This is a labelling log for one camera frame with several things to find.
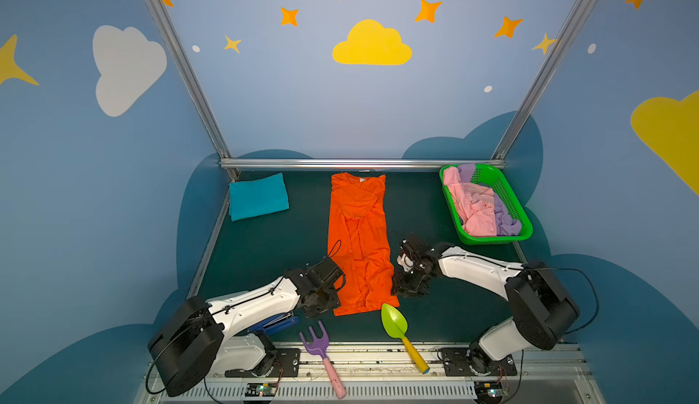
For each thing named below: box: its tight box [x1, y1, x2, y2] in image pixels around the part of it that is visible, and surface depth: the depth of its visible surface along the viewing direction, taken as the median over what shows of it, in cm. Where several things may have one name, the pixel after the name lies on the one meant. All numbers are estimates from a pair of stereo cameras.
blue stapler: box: [247, 312, 301, 334], surface depth 80 cm
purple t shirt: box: [456, 162, 522, 237], surface depth 103 cm
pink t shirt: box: [443, 166, 497, 237], surface depth 103 cm
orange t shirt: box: [326, 171, 400, 316], surface depth 101 cm
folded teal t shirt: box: [228, 171, 290, 223], surface depth 113 cm
